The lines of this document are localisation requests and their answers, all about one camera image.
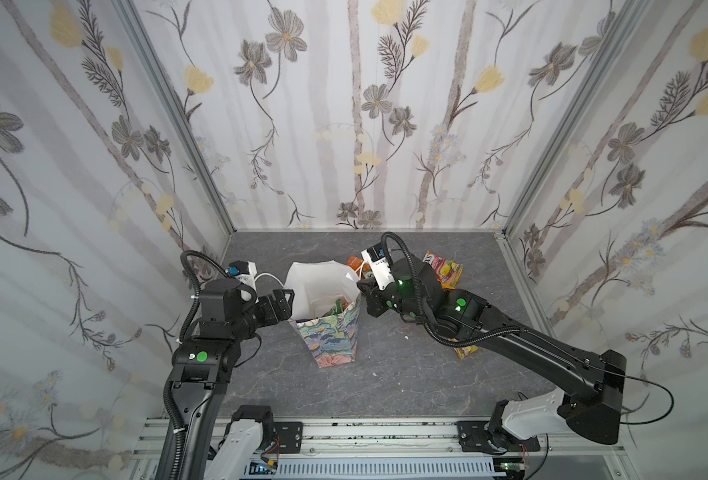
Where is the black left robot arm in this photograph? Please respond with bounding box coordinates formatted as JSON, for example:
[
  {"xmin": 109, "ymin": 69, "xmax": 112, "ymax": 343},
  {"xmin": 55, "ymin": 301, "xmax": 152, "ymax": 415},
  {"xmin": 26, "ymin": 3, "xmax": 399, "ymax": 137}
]
[{"xmin": 156, "ymin": 250, "xmax": 295, "ymax": 479}]

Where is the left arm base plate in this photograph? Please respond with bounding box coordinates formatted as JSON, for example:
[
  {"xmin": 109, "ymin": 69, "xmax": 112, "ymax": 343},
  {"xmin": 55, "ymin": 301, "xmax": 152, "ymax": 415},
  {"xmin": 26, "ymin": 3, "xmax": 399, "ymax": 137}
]
[{"xmin": 224, "ymin": 405, "xmax": 303, "ymax": 454}]

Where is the aluminium front rail frame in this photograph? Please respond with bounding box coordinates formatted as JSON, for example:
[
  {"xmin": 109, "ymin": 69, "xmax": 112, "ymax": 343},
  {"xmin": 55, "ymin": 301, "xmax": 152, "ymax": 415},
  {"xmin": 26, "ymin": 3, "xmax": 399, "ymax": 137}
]
[{"xmin": 130, "ymin": 371, "xmax": 631, "ymax": 480}]

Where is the red yellow Fox's candy bag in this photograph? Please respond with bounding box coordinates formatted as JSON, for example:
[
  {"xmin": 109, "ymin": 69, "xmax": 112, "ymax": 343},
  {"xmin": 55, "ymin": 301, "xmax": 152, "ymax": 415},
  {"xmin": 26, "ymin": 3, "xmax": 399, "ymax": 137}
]
[{"xmin": 454, "ymin": 345, "xmax": 479, "ymax": 360}]

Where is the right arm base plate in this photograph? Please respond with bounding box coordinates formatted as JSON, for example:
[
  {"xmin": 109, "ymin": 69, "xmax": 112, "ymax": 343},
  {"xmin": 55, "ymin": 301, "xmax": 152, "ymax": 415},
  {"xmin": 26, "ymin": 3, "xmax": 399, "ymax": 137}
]
[{"xmin": 456, "ymin": 420, "xmax": 541, "ymax": 456}]

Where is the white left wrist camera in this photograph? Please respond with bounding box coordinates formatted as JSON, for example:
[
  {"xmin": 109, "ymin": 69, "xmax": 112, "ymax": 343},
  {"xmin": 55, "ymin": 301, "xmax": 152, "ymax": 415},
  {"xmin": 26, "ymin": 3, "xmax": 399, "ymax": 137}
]
[{"xmin": 229, "ymin": 260, "xmax": 258, "ymax": 301}]

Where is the white ribbed cable duct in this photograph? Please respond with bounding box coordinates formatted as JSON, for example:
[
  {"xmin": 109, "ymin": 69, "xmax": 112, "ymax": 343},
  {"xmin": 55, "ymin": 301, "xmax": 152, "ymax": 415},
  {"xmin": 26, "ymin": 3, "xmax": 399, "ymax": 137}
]
[{"xmin": 148, "ymin": 458, "xmax": 505, "ymax": 480}]

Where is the floral white paper bag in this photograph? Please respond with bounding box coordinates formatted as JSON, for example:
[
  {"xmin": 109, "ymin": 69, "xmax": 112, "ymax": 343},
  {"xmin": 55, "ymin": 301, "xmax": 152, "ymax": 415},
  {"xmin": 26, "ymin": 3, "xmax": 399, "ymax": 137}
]
[{"xmin": 257, "ymin": 261, "xmax": 362, "ymax": 368}]

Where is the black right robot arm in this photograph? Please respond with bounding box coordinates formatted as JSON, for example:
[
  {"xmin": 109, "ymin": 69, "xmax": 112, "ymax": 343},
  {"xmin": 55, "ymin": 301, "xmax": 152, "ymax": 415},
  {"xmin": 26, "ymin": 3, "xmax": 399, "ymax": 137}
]
[{"xmin": 357, "ymin": 232, "xmax": 631, "ymax": 456}]

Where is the orange snack packet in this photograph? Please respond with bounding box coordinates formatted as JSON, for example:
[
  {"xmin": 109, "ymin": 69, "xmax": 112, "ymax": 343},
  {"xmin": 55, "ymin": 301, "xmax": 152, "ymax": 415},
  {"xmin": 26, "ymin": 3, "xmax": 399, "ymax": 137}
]
[{"xmin": 347, "ymin": 255, "xmax": 365, "ymax": 279}]

